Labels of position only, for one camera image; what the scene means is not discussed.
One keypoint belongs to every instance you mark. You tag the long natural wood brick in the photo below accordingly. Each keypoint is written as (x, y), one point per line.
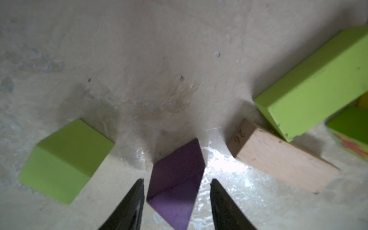
(261, 149)

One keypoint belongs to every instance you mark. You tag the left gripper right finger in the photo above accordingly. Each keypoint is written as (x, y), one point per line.
(226, 214)

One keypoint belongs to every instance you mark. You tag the lime green brick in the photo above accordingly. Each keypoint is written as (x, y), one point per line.
(328, 80)

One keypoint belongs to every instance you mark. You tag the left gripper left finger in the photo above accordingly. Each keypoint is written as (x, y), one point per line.
(128, 214)

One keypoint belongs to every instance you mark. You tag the purple triangular prism block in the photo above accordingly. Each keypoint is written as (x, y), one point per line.
(174, 184)

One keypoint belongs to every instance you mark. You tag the lime green cube left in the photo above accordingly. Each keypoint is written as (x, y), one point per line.
(61, 164)

